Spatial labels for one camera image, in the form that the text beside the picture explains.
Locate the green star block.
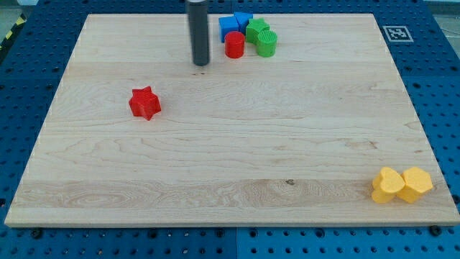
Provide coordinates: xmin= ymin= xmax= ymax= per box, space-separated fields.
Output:
xmin=245 ymin=18 xmax=270 ymax=45

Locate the green cylinder block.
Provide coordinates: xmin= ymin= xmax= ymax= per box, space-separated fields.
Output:
xmin=256 ymin=30 xmax=277 ymax=58

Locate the blue cube block rear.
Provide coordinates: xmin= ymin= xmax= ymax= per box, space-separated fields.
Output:
xmin=234 ymin=12 xmax=253 ymax=35

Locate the yellow heart block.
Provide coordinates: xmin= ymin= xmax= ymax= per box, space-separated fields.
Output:
xmin=371 ymin=167 xmax=405 ymax=204

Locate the blue cube block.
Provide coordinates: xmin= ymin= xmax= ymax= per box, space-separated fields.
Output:
xmin=234 ymin=12 xmax=253 ymax=35
xmin=218 ymin=16 xmax=239 ymax=43

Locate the light wooden board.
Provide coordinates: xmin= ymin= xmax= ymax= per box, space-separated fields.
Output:
xmin=5 ymin=14 xmax=459 ymax=228

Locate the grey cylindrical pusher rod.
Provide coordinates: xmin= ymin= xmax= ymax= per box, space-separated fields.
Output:
xmin=185 ymin=0 xmax=210 ymax=66

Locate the red star block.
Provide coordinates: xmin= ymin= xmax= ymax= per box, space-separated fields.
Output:
xmin=129 ymin=86 xmax=162 ymax=121

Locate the blue cube block front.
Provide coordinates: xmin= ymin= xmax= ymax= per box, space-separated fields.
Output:
xmin=218 ymin=16 xmax=239 ymax=43

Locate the black bolt right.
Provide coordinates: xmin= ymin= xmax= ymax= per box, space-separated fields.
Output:
xmin=428 ymin=225 xmax=442 ymax=237

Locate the black bolt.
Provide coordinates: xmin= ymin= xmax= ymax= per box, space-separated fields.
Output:
xmin=30 ymin=228 xmax=43 ymax=240
xmin=428 ymin=225 xmax=442 ymax=237

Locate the yellow hexagon block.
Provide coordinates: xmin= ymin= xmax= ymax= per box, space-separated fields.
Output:
xmin=396 ymin=167 xmax=433 ymax=204

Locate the red cylinder block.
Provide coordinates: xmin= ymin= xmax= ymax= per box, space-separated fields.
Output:
xmin=224 ymin=31 xmax=245 ymax=59

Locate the black bolt left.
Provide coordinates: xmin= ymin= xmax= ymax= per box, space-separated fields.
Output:
xmin=30 ymin=228 xmax=43 ymax=240

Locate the white fiducial marker tag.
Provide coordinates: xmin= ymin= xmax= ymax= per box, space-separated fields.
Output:
xmin=382 ymin=25 xmax=413 ymax=42

